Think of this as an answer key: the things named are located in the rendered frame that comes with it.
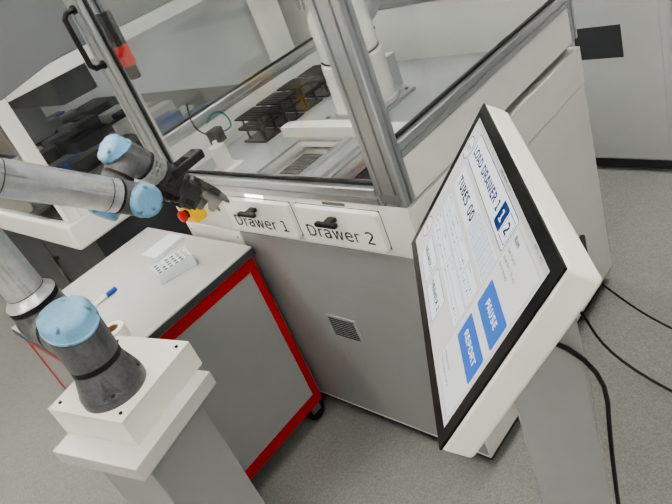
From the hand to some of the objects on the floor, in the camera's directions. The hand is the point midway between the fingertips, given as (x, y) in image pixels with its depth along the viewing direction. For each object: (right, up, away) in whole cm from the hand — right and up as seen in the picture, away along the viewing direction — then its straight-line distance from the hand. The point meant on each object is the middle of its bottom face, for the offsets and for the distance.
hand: (222, 197), depth 173 cm
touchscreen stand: (+89, -101, -23) cm, 136 cm away
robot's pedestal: (+9, -112, +12) cm, 114 cm away
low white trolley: (-9, -87, +65) cm, 109 cm away
